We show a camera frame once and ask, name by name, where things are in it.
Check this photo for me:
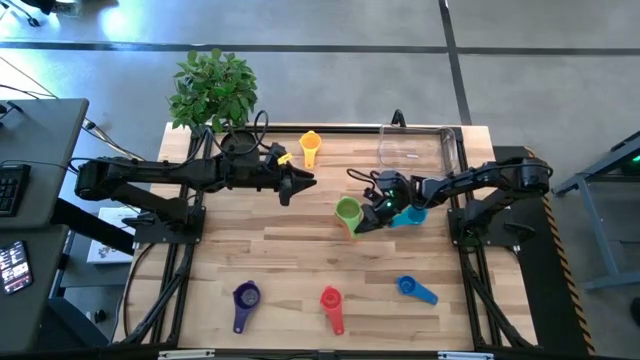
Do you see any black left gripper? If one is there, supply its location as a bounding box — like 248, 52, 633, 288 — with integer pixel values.
259, 143, 318, 207

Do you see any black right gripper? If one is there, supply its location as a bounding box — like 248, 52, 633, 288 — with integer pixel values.
353, 169, 419, 235

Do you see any green measuring cup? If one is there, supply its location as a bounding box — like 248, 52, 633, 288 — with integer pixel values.
333, 196, 365, 240

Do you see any yellow measuring cup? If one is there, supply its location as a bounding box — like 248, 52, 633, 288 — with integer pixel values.
298, 130, 322, 170

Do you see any teal measuring cup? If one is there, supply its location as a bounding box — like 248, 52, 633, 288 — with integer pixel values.
389, 205, 429, 230

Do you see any dark blue measuring cup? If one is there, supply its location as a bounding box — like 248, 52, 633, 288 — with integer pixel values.
396, 274, 440, 306

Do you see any red measuring cup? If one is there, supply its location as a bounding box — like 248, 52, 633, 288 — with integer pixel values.
320, 285, 346, 336

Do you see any purple measuring cup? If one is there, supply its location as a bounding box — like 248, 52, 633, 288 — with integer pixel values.
232, 280, 262, 335

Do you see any clear plastic basket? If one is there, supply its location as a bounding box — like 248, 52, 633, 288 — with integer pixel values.
378, 123, 460, 181

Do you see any black plant pot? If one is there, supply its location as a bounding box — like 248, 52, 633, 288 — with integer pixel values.
220, 128, 258, 161

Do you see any green leafy plant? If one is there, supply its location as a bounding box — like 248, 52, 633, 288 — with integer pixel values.
168, 48, 260, 136

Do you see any black hazard-striped floor mat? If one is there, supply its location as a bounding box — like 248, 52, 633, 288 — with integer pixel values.
492, 144, 597, 357

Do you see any white printed box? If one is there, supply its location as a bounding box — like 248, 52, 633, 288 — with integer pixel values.
87, 207, 139, 265

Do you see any blue-grey metal stand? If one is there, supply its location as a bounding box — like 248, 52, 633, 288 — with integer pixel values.
551, 130, 640, 295

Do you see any grey desk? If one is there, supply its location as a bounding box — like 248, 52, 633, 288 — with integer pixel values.
0, 98, 90, 231
0, 224, 69, 352

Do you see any black keyboard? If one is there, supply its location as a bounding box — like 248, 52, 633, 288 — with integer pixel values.
0, 163, 31, 218

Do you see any black smartphone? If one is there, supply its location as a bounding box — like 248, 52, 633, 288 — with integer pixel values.
0, 240, 34, 295

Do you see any black chair base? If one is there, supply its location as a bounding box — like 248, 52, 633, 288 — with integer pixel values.
0, 0, 59, 29

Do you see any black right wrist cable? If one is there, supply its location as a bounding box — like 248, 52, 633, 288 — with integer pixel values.
347, 168, 381, 189

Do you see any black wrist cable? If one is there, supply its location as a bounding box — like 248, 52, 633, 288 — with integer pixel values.
347, 168, 381, 189
252, 109, 271, 154

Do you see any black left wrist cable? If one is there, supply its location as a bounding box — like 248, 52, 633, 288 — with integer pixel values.
252, 109, 271, 154

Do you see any black aluminium table frame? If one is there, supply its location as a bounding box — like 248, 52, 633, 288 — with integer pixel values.
112, 122, 539, 351

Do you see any white table bracket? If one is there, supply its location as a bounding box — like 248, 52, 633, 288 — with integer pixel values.
158, 349, 216, 360
437, 351, 495, 360

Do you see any floor cable bundle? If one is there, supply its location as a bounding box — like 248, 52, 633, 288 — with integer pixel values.
0, 54, 161, 176

